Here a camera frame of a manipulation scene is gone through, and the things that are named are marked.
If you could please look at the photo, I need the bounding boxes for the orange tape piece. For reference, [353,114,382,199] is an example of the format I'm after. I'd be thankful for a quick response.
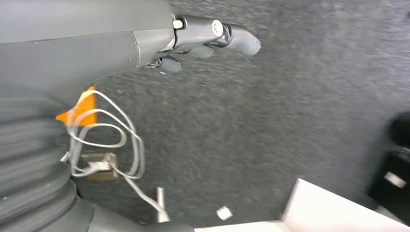
[55,86,97,127]

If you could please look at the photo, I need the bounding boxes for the wooden floor socket box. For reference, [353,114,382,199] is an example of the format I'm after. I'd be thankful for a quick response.
[80,153,120,182]

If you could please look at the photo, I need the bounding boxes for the small white paper scrap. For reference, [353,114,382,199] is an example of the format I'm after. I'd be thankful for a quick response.
[216,205,234,221]

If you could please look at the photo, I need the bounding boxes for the white furniture panel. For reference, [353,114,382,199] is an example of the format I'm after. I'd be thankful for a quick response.
[194,178,410,232]

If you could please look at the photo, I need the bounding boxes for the black object with white label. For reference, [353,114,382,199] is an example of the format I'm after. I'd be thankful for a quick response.
[368,110,410,226]

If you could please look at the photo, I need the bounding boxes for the white cable loops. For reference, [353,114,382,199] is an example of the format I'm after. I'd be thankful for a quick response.
[60,89,170,223]

